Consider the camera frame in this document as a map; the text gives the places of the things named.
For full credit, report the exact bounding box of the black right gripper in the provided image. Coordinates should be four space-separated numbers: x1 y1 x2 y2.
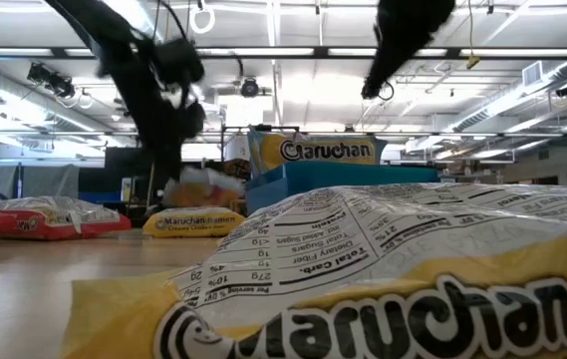
366 0 456 84

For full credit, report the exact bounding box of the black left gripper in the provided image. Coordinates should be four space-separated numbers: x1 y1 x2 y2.
113 39 207 183

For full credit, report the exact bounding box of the blue-edged ramen noodle packet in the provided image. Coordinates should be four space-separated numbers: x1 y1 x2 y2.
161 167 245 209
246 127 389 176

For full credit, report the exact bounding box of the yellow creamy chicken ramen packet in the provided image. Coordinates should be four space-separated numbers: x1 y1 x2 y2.
61 181 567 359
142 206 248 239

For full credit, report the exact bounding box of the red beef ramen packet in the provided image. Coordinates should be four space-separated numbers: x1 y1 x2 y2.
0 195 134 242

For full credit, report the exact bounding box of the blue plastic bin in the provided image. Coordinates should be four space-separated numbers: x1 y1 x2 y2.
244 160 441 216

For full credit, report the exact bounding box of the black room partition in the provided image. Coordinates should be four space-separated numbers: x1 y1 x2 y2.
103 147 179 206

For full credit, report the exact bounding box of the blue crate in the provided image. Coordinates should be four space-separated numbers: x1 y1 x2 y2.
78 191 123 204

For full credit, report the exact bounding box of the grey tarp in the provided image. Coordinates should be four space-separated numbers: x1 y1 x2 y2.
0 163 81 206

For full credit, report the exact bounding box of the yellow hook on cord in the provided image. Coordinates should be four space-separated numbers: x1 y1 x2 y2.
465 0 481 71

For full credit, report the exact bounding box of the thin black ceiling rail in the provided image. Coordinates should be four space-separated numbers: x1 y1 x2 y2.
0 130 567 139

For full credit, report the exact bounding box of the white hanging cable ring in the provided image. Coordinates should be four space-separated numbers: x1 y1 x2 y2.
188 0 216 35

